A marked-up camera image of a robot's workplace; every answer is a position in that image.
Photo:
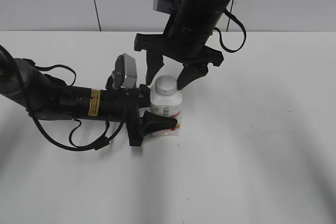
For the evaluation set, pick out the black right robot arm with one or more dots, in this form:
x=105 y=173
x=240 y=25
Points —
x=190 y=24

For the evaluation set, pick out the white plastic bottle cap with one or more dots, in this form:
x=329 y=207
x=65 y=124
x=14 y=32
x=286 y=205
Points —
x=166 y=85

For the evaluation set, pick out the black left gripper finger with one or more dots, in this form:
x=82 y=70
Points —
x=152 y=123
x=144 y=96

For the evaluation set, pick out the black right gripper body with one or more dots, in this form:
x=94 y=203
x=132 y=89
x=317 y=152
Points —
x=177 y=48

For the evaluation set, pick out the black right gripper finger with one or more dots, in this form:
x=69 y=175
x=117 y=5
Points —
x=191 y=73
x=154 y=62

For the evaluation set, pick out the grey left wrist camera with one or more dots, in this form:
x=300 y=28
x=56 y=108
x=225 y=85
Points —
x=125 y=72

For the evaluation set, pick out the white yili changqing yogurt bottle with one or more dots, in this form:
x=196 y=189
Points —
x=167 y=106

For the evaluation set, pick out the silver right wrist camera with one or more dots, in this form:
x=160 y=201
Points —
x=166 y=6

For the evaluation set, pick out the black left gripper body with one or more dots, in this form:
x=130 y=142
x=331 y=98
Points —
x=122 y=106

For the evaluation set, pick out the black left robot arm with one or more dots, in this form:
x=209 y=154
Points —
x=51 y=99

